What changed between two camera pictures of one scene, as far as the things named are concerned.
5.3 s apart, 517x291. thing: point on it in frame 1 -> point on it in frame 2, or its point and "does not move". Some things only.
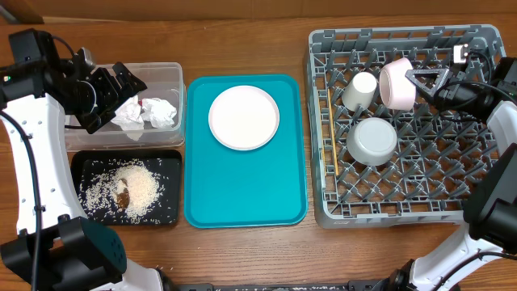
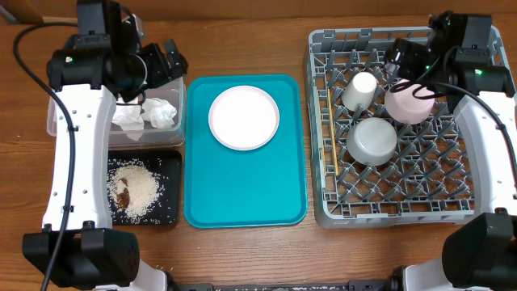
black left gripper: [115, 95] -> [161, 72]
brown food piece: [123, 199] does not move
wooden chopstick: [333, 145] does not move
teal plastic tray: [228, 188] does not move
